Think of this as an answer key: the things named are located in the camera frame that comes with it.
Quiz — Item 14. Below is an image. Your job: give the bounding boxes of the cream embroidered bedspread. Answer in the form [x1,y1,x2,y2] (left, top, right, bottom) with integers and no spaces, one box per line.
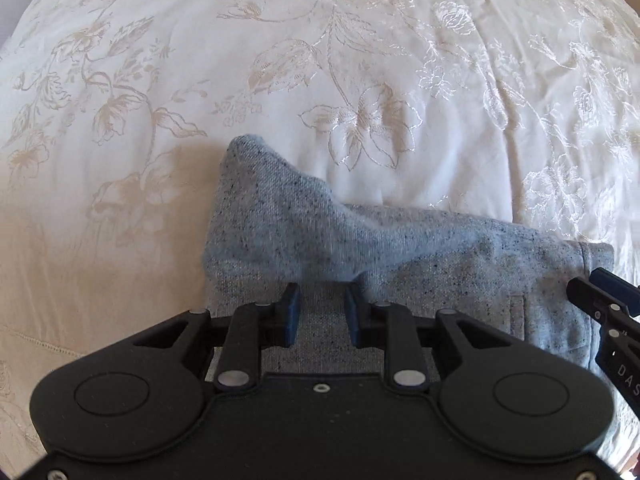
[1,0,639,476]

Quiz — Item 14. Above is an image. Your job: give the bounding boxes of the light blue speckled pants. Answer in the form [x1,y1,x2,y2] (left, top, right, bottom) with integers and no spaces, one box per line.
[203,136,614,373]

